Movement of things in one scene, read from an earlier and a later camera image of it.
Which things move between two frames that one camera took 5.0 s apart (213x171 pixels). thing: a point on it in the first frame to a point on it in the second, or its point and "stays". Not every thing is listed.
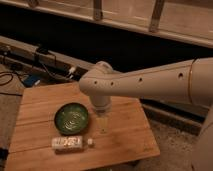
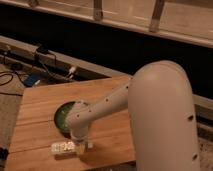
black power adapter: x=43 y=50 stays
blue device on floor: x=30 y=80 stays
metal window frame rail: x=189 y=21 stays
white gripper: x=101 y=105 to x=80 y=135
